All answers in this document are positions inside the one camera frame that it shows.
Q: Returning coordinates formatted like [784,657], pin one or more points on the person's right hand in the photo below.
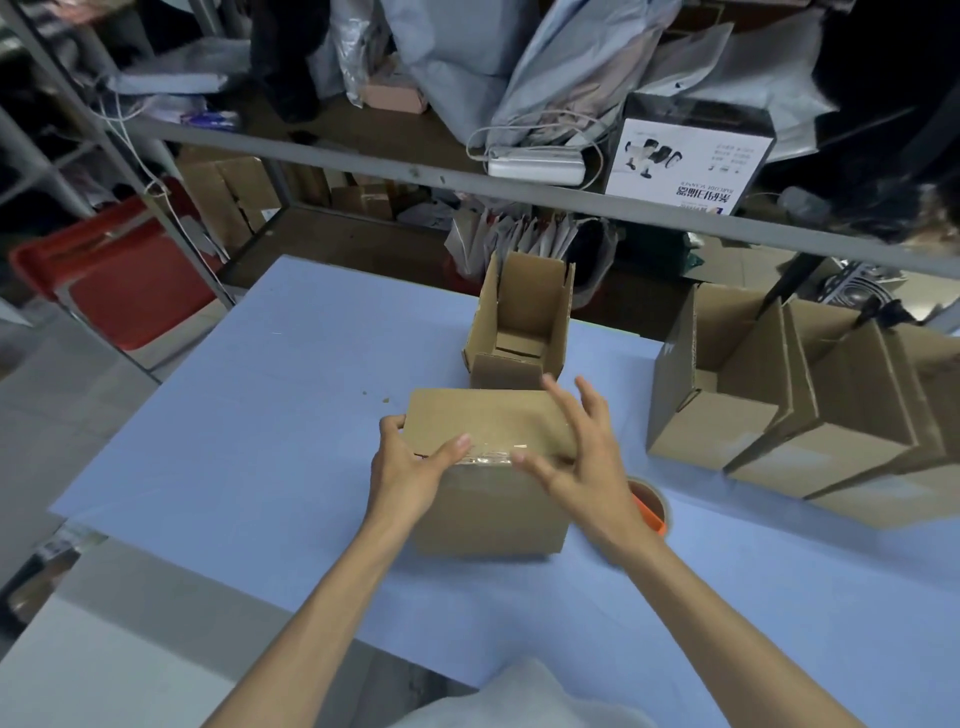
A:
[592,487]

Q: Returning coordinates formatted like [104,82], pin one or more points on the person's left hand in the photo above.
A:
[405,487]

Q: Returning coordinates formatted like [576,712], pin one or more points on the orange blue tape dispenser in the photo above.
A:
[654,517]

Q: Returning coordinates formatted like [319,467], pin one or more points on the plain brown cardboard box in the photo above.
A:
[900,502]

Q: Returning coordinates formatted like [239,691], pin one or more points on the large brown storage cardboard box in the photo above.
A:
[217,195]

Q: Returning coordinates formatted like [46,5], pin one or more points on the person's right forearm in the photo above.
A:
[742,645]

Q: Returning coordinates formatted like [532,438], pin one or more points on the person's left forearm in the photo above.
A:
[315,637]

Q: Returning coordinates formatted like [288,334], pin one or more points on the person's white shirt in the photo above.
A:
[525,701]

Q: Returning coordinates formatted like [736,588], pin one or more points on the dark green bag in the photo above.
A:
[660,251]

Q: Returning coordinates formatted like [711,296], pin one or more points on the bundle of grey paper bags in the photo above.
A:
[510,236]

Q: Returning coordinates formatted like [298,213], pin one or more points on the grey metal shelving rack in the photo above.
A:
[375,166]

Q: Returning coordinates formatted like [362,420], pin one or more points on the red plastic stool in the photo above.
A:
[142,300]

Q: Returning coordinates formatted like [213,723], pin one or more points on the white power strip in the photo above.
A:
[536,166]

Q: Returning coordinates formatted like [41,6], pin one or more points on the silver reflective roll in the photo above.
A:
[862,291]

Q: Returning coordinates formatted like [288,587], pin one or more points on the white black printed box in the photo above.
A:
[690,165]

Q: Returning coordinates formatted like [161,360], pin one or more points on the white glossy cabinet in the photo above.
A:
[112,660]

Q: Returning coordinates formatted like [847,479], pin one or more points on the pile of grey plastic mailers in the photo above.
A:
[465,60]

